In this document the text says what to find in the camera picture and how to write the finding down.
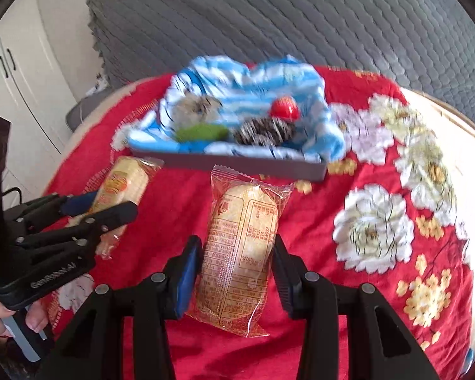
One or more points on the floral patterned cloth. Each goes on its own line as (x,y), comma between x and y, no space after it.
(101,80)

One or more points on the white sheer scrunchie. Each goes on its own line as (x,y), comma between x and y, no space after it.
(194,111)

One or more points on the grey cushion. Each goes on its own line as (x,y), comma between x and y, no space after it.
(87,109)

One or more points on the blue striped cartoon cloth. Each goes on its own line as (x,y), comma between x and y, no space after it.
(241,83)

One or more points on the grey quilted cover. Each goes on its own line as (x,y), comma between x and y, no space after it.
(261,19)

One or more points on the red floral blanket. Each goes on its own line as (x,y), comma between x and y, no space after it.
(320,213)

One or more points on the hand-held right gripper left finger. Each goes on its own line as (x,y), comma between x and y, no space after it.
(188,277)

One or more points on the green fuzzy scrunchie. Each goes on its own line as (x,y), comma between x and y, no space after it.
(202,132)

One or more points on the clear-wrapped cracker packet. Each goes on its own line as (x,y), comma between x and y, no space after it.
(237,245)

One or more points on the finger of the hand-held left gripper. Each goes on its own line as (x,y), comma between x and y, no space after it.
(79,202)
(103,219)

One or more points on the grey tray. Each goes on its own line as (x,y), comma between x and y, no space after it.
(261,168)

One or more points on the yellow snack packet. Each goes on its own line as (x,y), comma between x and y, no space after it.
(122,178)

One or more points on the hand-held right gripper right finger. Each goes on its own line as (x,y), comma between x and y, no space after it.
(287,277)

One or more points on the person's left hand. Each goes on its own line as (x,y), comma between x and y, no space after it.
(35,316)

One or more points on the leopard print scrunchie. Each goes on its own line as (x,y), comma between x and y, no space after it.
(261,130)

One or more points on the white wardrobe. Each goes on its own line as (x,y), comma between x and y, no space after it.
(23,67)

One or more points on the red egg-shaped toy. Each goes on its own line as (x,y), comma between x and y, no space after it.
(283,107)

